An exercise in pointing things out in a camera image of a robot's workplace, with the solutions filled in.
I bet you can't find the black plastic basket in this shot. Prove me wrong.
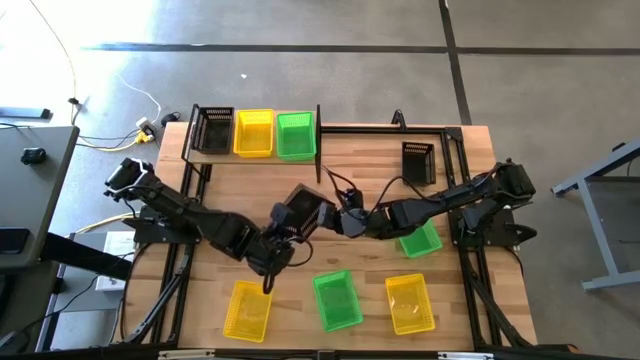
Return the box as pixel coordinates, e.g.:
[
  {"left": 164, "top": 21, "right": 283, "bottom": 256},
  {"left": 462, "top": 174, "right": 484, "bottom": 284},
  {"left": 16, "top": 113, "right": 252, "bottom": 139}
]
[
  {"left": 401, "top": 141, "right": 436, "bottom": 187},
  {"left": 190, "top": 105, "right": 236, "bottom": 155},
  {"left": 283, "top": 183, "right": 332, "bottom": 242}
]

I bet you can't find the green plastic basket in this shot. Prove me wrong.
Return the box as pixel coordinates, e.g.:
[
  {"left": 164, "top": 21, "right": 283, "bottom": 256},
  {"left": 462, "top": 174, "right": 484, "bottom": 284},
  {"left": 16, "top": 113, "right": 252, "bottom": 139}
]
[
  {"left": 398, "top": 218, "right": 444, "bottom": 260},
  {"left": 275, "top": 111, "right": 318, "bottom": 162},
  {"left": 312, "top": 269, "right": 365, "bottom": 333}
]

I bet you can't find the yellow plastic basket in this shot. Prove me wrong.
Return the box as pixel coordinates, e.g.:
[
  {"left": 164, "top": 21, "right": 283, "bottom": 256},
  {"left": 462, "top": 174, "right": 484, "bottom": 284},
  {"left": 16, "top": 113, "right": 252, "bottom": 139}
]
[
  {"left": 384, "top": 272, "right": 437, "bottom": 336},
  {"left": 222, "top": 279, "right": 274, "bottom": 344},
  {"left": 233, "top": 108, "right": 276, "bottom": 159}
]

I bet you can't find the white power strip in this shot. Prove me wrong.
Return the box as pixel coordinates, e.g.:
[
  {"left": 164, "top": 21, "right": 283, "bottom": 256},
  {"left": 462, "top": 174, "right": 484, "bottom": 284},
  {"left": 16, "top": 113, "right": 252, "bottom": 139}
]
[{"left": 135, "top": 116, "right": 158, "bottom": 145}]

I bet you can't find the white paper box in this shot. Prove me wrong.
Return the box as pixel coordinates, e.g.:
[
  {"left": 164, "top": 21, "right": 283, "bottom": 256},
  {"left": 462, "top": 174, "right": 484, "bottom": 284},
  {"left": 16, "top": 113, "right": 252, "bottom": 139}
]
[{"left": 95, "top": 230, "right": 137, "bottom": 293}]

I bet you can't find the black desk leg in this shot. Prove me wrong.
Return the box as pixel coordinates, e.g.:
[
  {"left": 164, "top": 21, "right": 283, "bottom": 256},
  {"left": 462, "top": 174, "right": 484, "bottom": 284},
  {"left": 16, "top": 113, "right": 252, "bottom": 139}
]
[{"left": 39, "top": 232, "right": 134, "bottom": 281}]

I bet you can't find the grey desk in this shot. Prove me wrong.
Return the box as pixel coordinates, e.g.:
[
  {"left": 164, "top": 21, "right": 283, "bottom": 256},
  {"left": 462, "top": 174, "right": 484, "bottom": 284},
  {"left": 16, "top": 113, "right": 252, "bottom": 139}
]
[{"left": 0, "top": 124, "right": 81, "bottom": 274}]

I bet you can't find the small black device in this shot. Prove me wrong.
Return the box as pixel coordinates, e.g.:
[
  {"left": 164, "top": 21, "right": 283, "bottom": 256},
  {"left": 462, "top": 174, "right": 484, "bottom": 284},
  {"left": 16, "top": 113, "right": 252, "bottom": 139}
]
[{"left": 19, "top": 146, "right": 48, "bottom": 166}]

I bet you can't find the black phone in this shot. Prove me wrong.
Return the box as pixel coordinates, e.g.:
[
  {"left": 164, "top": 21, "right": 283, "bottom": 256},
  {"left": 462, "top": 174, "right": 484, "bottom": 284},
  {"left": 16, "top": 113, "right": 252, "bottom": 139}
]
[{"left": 0, "top": 227, "right": 31, "bottom": 256}]

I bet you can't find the black flat bar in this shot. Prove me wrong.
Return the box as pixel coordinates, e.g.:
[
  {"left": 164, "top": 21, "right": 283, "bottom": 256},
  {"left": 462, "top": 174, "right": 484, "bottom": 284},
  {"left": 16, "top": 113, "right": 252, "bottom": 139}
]
[{"left": 0, "top": 106, "right": 52, "bottom": 120}]

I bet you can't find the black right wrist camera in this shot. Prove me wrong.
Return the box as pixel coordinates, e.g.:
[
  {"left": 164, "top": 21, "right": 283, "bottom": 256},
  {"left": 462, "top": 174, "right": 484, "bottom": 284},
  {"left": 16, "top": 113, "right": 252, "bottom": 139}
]
[{"left": 343, "top": 188, "right": 365, "bottom": 210}]

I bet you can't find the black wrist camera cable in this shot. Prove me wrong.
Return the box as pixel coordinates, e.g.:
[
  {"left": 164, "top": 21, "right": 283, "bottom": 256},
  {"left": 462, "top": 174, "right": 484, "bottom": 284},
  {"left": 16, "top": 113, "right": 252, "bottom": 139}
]
[{"left": 322, "top": 164, "right": 361, "bottom": 201}]

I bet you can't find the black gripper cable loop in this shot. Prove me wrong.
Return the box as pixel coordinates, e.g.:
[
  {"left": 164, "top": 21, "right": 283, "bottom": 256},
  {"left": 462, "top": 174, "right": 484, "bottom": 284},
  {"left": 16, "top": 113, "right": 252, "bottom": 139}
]
[{"left": 260, "top": 239, "right": 314, "bottom": 296}]

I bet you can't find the black metal shelf frame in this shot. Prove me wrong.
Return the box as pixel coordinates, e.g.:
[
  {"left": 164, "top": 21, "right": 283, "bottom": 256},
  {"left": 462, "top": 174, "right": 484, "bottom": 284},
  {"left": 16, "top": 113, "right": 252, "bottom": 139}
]
[{"left": 180, "top": 103, "right": 324, "bottom": 185}]

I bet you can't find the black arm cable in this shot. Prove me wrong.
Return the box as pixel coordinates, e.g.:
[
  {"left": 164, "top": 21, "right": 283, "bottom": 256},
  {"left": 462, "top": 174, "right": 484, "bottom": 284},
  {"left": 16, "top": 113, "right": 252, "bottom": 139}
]
[{"left": 372, "top": 174, "right": 451, "bottom": 216}]

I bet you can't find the black aluminium table frame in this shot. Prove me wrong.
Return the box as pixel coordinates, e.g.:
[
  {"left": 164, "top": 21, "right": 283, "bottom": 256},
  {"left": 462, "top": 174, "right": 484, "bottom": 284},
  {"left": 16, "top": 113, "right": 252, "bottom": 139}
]
[{"left": 114, "top": 124, "right": 576, "bottom": 360}]

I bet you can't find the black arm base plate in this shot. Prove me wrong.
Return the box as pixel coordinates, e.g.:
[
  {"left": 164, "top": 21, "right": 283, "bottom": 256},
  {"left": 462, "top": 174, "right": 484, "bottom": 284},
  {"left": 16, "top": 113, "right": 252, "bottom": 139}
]
[
  {"left": 124, "top": 205, "right": 201, "bottom": 246},
  {"left": 449, "top": 207, "right": 539, "bottom": 249}
]

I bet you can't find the yellow cable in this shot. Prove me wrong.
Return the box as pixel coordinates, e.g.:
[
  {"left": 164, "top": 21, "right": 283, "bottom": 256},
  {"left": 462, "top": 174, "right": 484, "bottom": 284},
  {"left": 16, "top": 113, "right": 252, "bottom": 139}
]
[{"left": 74, "top": 134, "right": 151, "bottom": 154}]

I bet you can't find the white cable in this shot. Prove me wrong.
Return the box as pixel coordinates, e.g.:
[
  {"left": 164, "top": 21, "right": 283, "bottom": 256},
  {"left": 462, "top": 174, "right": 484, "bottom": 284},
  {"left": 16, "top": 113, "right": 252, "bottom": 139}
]
[{"left": 117, "top": 74, "right": 164, "bottom": 126}]

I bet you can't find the grey table leg frame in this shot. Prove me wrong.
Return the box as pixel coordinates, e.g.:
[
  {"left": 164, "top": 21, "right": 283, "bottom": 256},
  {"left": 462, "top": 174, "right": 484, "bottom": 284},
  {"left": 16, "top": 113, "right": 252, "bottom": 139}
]
[{"left": 551, "top": 138, "right": 640, "bottom": 293}]

